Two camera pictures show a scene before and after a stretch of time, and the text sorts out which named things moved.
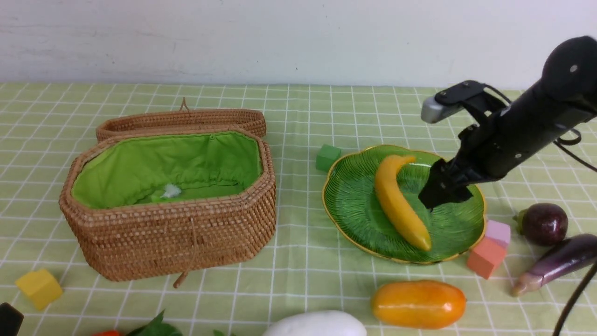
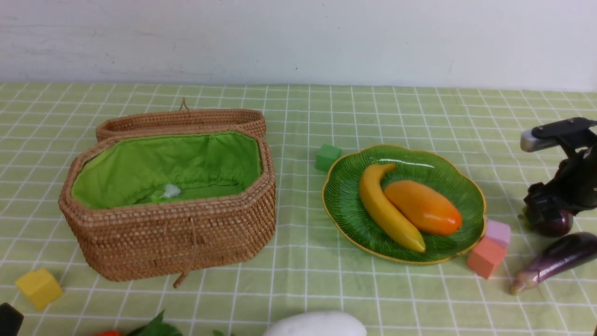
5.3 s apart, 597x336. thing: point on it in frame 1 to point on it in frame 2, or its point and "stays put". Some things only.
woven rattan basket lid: [252, 122] stays put
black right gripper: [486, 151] to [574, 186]
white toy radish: [323, 323] stays put
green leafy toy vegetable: [157, 327] stays put
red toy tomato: [107, 333] stays put
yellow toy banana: [397, 207] to [384, 214]
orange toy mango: [420, 304] to [425, 208]
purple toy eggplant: [568, 255] stays put
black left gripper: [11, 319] stays put
